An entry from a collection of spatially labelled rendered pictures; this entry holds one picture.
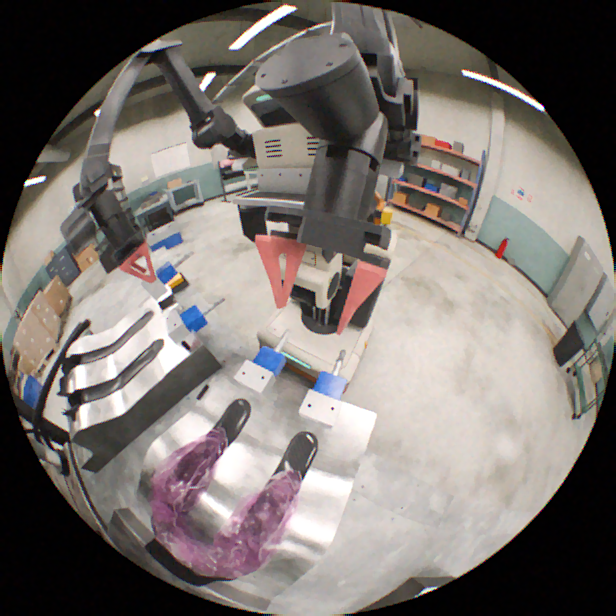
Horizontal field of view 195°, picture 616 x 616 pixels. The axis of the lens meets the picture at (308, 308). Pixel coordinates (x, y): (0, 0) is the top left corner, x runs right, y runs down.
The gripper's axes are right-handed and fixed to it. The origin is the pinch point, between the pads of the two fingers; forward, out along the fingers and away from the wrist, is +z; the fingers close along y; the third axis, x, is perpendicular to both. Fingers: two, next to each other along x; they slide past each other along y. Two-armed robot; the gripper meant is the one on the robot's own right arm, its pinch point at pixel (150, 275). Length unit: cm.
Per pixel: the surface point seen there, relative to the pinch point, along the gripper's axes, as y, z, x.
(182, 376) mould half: 16.5, 12.4, -6.9
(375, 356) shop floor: 28, 112, 61
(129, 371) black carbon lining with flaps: 9.3, 7.6, -16.1
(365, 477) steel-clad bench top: 49, 24, 1
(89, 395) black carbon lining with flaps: 10.5, 2.8, -26.6
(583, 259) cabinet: 392, 58, 432
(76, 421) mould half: 15.7, 0.6, -30.4
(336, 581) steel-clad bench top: 62, 22, -20
